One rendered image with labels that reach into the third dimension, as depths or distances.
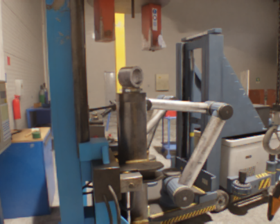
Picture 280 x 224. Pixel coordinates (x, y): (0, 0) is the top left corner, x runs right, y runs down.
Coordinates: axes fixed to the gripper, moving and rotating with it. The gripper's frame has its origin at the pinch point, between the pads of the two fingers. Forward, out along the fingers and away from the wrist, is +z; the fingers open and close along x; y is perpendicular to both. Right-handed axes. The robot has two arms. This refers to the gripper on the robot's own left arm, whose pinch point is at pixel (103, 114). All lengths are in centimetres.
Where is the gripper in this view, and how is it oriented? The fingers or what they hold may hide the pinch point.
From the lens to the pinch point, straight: 195.3
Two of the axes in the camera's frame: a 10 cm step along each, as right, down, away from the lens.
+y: -5.8, -7.7, -2.6
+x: 2.5, 1.3, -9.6
